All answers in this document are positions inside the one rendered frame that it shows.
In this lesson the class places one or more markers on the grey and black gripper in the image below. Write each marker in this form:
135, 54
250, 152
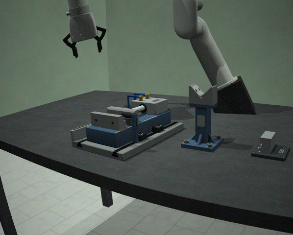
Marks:
83, 27

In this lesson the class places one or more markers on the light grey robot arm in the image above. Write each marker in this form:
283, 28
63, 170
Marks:
187, 25

